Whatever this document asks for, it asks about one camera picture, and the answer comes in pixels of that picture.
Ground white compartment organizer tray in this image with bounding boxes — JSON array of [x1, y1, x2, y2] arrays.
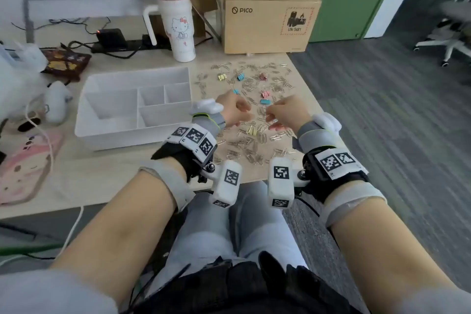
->
[[74, 66, 193, 152]]

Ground white hand tracker puck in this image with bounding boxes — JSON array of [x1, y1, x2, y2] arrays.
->
[[190, 98, 225, 116], [312, 112, 342, 138]]

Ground pile of silver paper clips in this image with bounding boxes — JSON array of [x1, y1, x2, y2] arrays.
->
[[194, 61, 299, 165]]

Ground green cable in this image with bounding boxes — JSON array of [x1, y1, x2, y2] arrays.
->
[[0, 243, 63, 256]]

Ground green cabinet with white side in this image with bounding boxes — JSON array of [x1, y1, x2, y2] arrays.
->
[[309, 0, 431, 43]]

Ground cardboard box with round logo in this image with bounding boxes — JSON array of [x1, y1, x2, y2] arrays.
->
[[222, 0, 323, 55]]

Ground black power strip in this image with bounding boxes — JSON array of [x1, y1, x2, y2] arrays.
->
[[91, 34, 174, 54]]

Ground grey shirt sleeve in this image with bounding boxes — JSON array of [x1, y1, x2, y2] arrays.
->
[[401, 295, 471, 314], [0, 269, 118, 314]]

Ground tangled thin black wires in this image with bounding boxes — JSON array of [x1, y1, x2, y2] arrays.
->
[[11, 17, 111, 35]]

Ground white cat-print tumbler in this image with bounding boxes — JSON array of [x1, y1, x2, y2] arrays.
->
[[142, 0, 196, 63]]

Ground pink phone case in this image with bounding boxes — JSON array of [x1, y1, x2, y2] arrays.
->
[[0, 131, 65, 206]]

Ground grey knit wristband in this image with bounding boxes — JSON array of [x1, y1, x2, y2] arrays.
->
[[296, 120, 338, 153], [193, 112, 227, 138]]

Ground black waist harness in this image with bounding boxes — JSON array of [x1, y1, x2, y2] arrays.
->
[[129, 251, 365, 314]]

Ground person's legs in jeans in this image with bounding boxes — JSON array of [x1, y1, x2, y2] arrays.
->
[[147, 181, 308, 288]]

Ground person's left forearm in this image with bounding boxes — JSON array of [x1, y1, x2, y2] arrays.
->
[[48, 157, 184, 307]]

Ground white cable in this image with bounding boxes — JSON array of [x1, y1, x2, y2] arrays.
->
[[24, 102, 86, 263]]

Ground dark patterned snack bag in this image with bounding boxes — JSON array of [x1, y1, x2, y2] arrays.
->
[[41, 49, 93, 82]]

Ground person's right hand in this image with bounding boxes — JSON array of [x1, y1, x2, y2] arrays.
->
[[264, 95, 314, 132]]

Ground white office chair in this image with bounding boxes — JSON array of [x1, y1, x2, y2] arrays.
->
[[414, 0, 471, 68]]

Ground person's right forearm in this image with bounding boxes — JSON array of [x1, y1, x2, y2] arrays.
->
[[327, 198, 457, 307]]

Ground person's left hand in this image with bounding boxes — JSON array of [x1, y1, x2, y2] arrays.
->
[[215, 90, 255, 129]]

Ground thick black cable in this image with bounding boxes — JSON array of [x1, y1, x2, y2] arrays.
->
[[60, 40, 145, 60]]

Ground grey metal bar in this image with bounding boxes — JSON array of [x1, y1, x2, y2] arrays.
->
[[191, 4, 222, 43]]

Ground colourful binder clips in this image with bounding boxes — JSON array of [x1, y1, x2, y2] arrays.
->
[[231, 88, 273, 138]]

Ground grey arm strap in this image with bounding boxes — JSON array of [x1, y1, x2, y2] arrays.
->
[[323, 183, 387, 228], [138, 161, 196, 213]]

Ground white rounded figurine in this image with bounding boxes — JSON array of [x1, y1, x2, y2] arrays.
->
[[44, 80, 73, 125]]

